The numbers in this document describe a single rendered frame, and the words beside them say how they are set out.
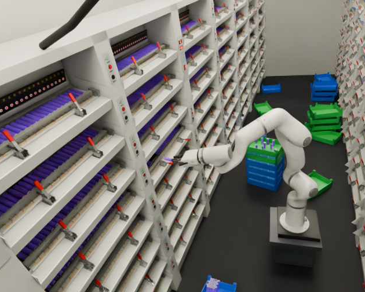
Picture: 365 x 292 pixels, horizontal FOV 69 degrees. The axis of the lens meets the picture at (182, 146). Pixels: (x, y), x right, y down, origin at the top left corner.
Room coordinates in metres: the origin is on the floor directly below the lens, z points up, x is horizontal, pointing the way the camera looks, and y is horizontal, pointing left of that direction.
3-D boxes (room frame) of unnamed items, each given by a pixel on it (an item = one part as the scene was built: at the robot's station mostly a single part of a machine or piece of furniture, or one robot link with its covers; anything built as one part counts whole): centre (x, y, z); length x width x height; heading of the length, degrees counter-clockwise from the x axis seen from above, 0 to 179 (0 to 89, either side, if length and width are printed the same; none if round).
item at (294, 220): (1.21, -0.66, 0.40); 0.19 x 0.19 x 0.18
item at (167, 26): (1.78, -0.03, 0.87); 0.20 x 0.09 x 1.74; 61
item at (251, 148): (2.00, -0.75, 0.44); 0.30 x 0.20 x 0.08; 48
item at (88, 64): (1.16, 0.31, 0.87); 0.20 x 0.09 x 1.74; 61
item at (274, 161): (2.00, -0.75, 0.36); 0.30 x 0.20 x 0.08; 48
